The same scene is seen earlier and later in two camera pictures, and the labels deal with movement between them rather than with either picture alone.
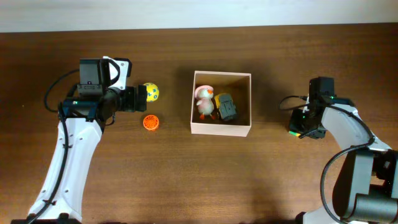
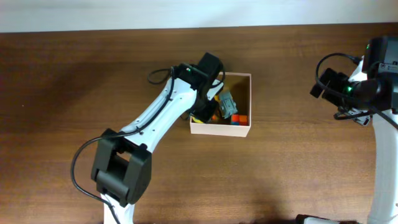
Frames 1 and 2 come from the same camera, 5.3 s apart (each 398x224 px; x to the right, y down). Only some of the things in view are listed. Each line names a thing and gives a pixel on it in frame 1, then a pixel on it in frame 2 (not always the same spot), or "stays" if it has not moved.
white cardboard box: x=239 y=86 stays
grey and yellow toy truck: x=224 y=103 stays
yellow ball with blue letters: x=152 y=91 to x=197 y=121
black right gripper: x=295 y=127 to x=336 y=78
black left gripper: x=132 y=104 to x=206 y=115
